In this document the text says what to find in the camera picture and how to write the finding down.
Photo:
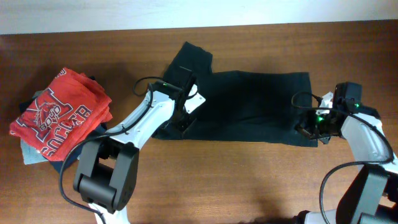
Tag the dark teal t-shirt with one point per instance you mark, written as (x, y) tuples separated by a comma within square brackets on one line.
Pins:
[(242, 106)]

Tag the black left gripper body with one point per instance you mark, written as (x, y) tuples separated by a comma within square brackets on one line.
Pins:
[(184, 119)]

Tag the red folded printed shirt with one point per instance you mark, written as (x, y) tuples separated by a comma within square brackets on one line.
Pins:
[(70, 108)]

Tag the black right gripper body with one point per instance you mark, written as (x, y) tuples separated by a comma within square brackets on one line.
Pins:
[(318, 127)]

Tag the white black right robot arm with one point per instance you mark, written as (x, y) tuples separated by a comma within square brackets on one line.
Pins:
[(361, 127)]

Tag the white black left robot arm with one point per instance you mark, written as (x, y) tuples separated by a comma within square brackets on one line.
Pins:
[(107, 170)]

